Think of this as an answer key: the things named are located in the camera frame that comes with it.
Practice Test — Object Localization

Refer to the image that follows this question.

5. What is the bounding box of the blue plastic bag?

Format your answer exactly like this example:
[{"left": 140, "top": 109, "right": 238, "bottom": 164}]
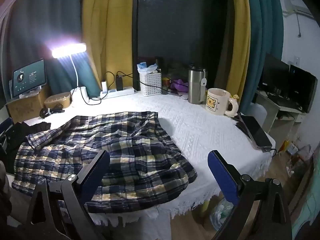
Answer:
[{"left": 137, "top": 62, "right": 158, "bottom": 74}]

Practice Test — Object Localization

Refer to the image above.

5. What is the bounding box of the yellow curtain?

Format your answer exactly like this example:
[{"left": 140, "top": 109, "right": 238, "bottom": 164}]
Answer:
[
  {"left": 82, "top": 0, "right": 134, "bottom": 98},
  {"left": 215, "top": 0, "right": 251, "bottom": 105}
]

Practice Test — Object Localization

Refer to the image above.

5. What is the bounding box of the black monitor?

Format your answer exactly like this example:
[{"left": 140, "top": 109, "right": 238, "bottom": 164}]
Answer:
[{"left": 257, "top": 53, "right": 291, "bottom": 98}]

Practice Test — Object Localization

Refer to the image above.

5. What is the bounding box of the white desk lamp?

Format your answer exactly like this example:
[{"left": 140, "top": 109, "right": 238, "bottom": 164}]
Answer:
[{"left": 51, "top": 43, "right": 90, "bottom": 107}]

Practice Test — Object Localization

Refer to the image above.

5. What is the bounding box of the trash bin with plastic bag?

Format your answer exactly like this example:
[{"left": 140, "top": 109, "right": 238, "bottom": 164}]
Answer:
[{"left": 210, "top": 197, "right": 235, "bottom": 230}]

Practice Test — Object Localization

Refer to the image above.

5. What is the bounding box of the dark window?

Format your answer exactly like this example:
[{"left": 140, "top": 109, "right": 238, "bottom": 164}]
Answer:
[{"left": 132, "top": 0, "right": 233, "bottom": 93}]

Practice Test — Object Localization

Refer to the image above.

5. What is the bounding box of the tablet with teal screen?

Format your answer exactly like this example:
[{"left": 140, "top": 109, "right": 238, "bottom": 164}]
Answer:
[{"left": 12, "top": 59, "right": 48, "bottom": 98}]

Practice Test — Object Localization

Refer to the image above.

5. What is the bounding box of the white textured tablecloth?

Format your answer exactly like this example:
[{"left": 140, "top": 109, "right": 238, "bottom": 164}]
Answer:
[{"left": 6, "top": 90, "right": 277, "bottom": 240}]

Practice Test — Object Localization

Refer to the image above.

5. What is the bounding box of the teal curtain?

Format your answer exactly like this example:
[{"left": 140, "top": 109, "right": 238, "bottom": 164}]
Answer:
[
  {"left": 239, "top": 0, "right": 285, "bottom": 110},
  {"left": 0, "top": 0, "right": 100, "bottom": 105}
]

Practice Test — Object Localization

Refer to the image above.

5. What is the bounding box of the tan lidded box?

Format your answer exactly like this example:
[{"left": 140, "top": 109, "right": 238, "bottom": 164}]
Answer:
[{"left": 44, "top": 92, "right": 72, "bottom": 110}]

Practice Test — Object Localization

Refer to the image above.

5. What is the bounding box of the black cable bundle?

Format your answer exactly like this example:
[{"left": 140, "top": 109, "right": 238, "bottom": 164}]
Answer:
[{"left": 39, "top": 105, "right": 65, "bottom": 118}]

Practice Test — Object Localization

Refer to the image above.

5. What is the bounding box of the white computer desk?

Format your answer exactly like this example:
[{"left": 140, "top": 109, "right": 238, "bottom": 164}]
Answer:
[{"left": 255, "top": 90, "right": 307, "bottom": 135}]

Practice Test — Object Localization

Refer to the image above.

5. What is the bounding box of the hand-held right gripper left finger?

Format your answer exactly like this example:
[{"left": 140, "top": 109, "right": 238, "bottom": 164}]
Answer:
[{"left": 26, "top": 150, "right": 110, "bottom": 240}]

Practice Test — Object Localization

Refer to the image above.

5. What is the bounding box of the white perforated basket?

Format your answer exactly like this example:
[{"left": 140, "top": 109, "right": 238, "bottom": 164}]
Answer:
[{"left": 139, "top": 71, "right": 163, "bottom": 97}]

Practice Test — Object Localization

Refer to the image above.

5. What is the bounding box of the green bedding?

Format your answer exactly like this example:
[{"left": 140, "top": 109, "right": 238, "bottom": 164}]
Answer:
[{"left": 292, "top": 180, "right": 320, "bottom": 238}]

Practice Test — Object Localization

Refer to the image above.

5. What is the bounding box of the cardboard box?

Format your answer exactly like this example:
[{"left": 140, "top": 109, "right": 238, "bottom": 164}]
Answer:
[{"left": 5, "top": 85, "right": 50, "bottom": 124}]

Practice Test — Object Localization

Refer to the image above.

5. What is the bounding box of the steel tumbler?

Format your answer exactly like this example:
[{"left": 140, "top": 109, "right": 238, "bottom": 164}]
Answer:
[{"left": 188, "top": 64, "right": 208, "bottom": 105}]

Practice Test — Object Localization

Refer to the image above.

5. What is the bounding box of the blue yellow plaid shirt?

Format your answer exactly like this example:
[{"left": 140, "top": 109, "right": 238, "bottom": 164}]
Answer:
[{"left": 11, "top": 111, "right": 198, "bottom": 214}]

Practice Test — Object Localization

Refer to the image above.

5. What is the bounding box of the purple cloth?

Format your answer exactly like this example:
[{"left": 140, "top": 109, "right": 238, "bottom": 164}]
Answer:
[{"left": 171, "top": 79, "right": 188, "bottom": 92}]

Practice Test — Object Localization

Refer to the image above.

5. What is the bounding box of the white power strip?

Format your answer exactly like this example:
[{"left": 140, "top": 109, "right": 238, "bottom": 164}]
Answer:
[{"left": 100, "top": 86, "right": 135, "bottom": 98}]

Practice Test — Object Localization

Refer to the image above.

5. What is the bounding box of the black smartphone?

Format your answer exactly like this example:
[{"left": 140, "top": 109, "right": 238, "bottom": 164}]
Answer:
[{"left": 240, "top": 115, "right": 273, "bottom": 150}]

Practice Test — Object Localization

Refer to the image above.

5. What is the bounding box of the white bear mug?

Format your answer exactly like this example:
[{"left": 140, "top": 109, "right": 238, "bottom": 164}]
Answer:
[{"left": 205, "top": 88, "right": 239, "bottom": 117}]

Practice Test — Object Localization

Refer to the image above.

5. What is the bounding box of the white air conditioner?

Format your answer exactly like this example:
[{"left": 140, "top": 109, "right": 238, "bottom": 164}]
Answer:
[{"left": 282, "top": 0, "right": 315, "bottom": 18}]

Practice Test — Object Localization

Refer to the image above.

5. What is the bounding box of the dark cloth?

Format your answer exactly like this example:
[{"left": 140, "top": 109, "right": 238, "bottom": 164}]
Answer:
[{"left": 5, "top": 121, "right": 52, "bottom": 175}]

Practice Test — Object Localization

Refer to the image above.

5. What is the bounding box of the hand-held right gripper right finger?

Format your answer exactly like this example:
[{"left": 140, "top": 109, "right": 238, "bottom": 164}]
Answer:
[{"left": 207, "top": 150, "right": 293, "bottom": 240}]

